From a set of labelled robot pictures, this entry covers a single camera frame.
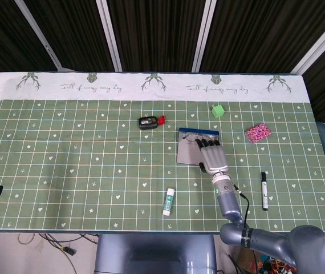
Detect pink patterned box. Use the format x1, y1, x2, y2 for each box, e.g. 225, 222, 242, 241
244, 122, 273, 144

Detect white green glue stick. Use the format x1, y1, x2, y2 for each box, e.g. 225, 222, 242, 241
162, 187, 176, 216

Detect white partition post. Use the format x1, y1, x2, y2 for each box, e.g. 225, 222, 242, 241
290, 12, 325, 75
96, 0, 123, 72
192, 0, 221, 72
15, 0, 64, 72

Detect dark pleated curtain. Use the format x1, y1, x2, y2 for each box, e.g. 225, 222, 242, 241
0, 0, 325, 127

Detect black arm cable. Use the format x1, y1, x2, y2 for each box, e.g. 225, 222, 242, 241
233, 183, 250, 229

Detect colourful toy pile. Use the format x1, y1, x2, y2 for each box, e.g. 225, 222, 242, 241
257, 251, 303, 274

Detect black white marker pen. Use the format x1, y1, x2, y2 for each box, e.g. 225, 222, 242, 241
260, 171, 269, 211

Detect black bottle red cap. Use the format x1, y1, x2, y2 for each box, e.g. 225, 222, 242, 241
137, 114, 167, 131

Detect green cube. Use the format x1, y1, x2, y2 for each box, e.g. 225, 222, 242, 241
210, 104, 225, 118

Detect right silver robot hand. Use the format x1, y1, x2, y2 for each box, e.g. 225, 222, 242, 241
194, 138, 230, 176

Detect grey glasses case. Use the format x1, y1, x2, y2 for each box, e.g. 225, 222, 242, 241
176, 127, 221, 166

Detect green grid tablecloth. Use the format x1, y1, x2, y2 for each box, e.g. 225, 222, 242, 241
0, 71, 325, 232

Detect grey-blue robot torso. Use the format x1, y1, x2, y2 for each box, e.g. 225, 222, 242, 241
94, 234, 218, 274

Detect tangled black floor cables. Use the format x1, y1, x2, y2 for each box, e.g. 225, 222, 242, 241
0, 232, 99, 274

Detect thin wire-frame eyeglasses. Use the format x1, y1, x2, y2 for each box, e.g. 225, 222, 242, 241
180, 133, 209, 144

